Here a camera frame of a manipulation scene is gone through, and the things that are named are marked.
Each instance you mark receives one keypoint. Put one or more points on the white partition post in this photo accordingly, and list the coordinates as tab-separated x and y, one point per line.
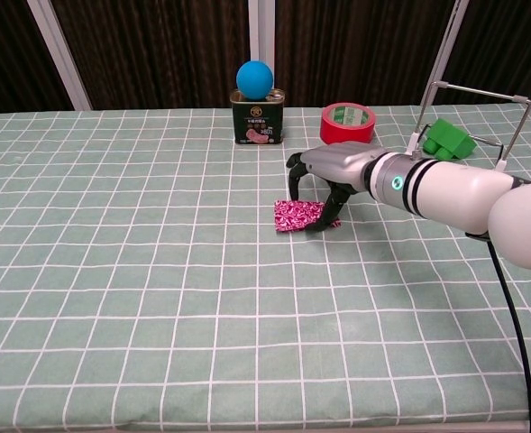
260	27
445	45
60	54

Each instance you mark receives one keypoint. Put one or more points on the dark brown curtain panel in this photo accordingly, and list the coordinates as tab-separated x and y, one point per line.
359	49
3	54
157	54
508	45

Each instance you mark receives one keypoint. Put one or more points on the blue ball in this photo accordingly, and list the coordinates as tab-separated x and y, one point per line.
255	80

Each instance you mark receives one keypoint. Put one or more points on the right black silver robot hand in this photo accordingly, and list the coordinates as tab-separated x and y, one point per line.
341	162

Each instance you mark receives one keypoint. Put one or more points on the green toy block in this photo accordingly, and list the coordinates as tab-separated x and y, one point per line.
450	137

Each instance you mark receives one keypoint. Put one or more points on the red tape roll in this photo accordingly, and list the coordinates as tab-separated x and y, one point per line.
346	131

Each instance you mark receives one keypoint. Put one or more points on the green checked tablecloth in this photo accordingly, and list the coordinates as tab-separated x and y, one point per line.
157	293

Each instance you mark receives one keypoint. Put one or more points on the dark green tin can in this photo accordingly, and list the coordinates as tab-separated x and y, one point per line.
258	124

